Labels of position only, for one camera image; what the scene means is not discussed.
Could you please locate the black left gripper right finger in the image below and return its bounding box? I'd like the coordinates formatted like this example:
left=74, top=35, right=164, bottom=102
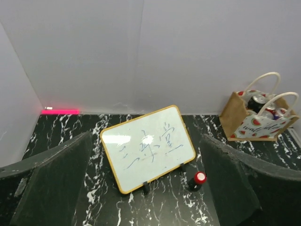
left=201, top=134, right=301, bottom=226

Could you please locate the pink tape strip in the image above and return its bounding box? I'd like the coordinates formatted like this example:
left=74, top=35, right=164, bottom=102
left=41, top=109, right=79, bottom=115

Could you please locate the black whiteboard stand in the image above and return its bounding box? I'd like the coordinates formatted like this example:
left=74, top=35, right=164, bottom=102
left=143, top=163, right=186, bottom=195

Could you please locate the small whiteboard with orange frame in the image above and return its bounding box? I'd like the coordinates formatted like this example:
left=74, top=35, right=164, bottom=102
left=100, top=105, right=196, bottom=194

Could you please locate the red cola can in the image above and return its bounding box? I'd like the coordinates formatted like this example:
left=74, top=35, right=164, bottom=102
left=273, top=108, right=287, bottom=120

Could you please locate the watermelon print canvas bag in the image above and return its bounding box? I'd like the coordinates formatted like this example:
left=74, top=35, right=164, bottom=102
left=219, top=72, right=300, bottom=141

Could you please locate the red capped black bottle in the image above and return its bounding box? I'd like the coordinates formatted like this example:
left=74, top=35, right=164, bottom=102
left=188, top=171, right=207, bottom=192

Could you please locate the black beverage can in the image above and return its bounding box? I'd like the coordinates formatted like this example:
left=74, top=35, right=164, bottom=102
left=247, top=94, right=268, bottom=113

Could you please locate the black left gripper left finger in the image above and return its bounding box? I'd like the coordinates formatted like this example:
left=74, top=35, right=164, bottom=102
left=0, top=132, right=92, bottom=226

